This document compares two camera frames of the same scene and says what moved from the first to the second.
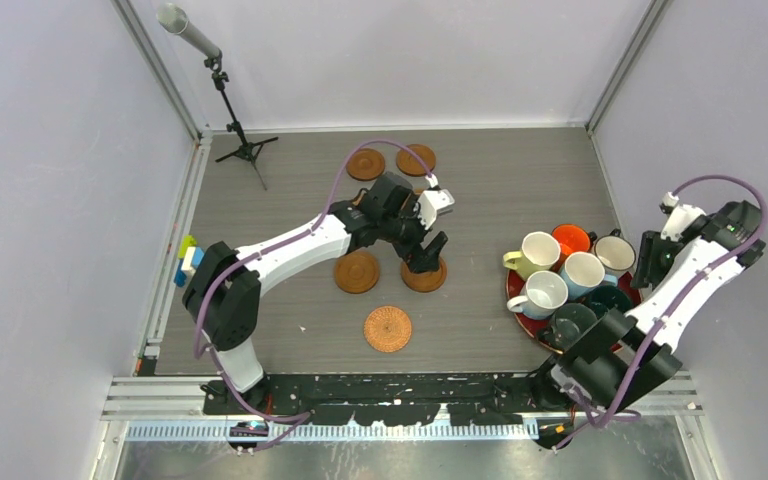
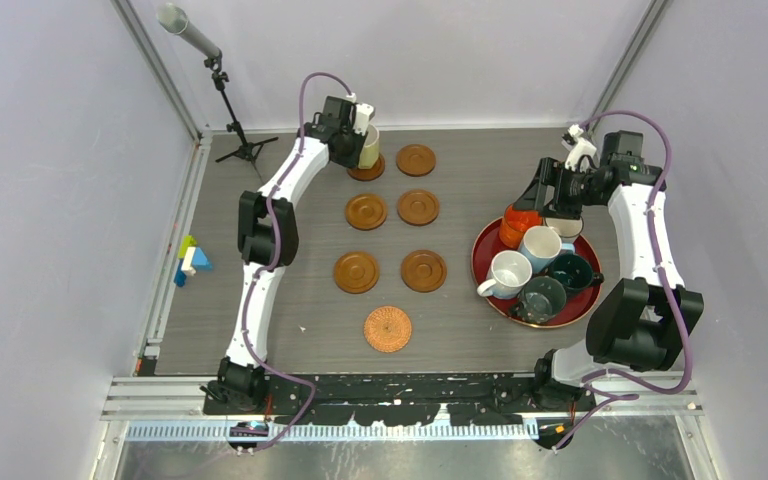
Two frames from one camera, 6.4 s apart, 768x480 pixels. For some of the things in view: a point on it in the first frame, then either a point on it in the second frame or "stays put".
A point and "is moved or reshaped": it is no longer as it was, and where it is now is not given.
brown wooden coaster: (365, 164) stays put
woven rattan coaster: (387, 329) stays put
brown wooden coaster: (423, 282) stays put
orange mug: (572, 238) to (514, 224)
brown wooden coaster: (356, 272) stays put
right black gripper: (647, 269) to (534, 196)
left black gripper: (419, 259) to (352, 161)
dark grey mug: (567, 322) to (541, 298)
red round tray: (530, 326) is moved or reshaped
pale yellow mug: (539, 252) to (370, 149)
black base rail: (381, 400) stays put
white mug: (545, 291) to (509, 271)
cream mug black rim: (615, 253) to (567, 227)
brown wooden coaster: (409, 164) stays put
